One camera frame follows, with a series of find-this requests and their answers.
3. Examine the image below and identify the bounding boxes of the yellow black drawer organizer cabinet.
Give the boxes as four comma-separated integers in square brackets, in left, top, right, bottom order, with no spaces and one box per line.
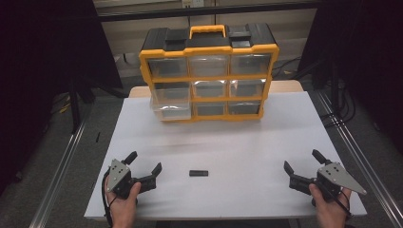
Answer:
[138,23,280,124]

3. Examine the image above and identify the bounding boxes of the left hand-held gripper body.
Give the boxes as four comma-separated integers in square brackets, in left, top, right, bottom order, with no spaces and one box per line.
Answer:
[106,158,158,200]

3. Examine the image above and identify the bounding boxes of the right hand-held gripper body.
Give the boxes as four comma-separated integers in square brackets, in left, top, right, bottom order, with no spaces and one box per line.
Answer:
[288,161,368,203]

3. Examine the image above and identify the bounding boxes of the person's left hand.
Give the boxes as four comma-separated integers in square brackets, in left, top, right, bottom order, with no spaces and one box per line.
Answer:
[105,175,143,228]

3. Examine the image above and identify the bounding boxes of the set of clear plastic drawers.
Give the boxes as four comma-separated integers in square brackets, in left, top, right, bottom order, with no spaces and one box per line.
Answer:
[146,53,273,122]

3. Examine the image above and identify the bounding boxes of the hand-held gripper black cable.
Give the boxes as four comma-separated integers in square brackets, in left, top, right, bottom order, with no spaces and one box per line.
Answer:
[317,182,354,219]
[101,171,115,228]

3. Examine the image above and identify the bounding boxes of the left hand-held gripper black cable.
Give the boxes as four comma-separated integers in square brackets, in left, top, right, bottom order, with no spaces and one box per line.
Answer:
[101,171,115,228]

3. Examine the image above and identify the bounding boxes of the small black rectangular stick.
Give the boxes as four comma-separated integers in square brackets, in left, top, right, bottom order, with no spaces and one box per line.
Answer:
[188,169,210,178]

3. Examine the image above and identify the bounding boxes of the black horizontal bar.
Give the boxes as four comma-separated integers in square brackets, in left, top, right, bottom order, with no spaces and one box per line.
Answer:
[97,1,321,23]

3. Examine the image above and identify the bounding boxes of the person's right hand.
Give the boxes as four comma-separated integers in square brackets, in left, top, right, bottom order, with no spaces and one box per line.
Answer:
[308,182,353,228]

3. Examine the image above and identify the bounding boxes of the black curtain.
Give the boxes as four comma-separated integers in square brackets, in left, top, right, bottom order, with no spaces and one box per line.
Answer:
[0,0,124,195]
[298,0,403,147]

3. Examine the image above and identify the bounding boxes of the black metal stand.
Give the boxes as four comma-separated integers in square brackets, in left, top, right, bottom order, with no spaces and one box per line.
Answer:
[68,75,82,135]

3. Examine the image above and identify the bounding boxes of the aluminium floor rail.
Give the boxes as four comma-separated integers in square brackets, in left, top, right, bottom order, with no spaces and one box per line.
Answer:
[29,118,88,228]
[316,89,403,228]

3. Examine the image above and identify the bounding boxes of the yellow floor cable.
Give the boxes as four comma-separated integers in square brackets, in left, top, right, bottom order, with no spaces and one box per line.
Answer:
[58,94,71,115]

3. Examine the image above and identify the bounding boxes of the right hand-held gripper black cable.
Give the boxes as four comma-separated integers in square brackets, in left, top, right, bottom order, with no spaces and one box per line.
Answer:
[317,182,354,219]

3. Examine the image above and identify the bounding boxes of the white wall outlet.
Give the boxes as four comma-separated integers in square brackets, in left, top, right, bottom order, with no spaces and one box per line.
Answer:
[181,0,205,10]

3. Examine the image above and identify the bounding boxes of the black floor cables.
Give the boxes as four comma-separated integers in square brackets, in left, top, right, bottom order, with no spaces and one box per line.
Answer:
[318,79,357,128]

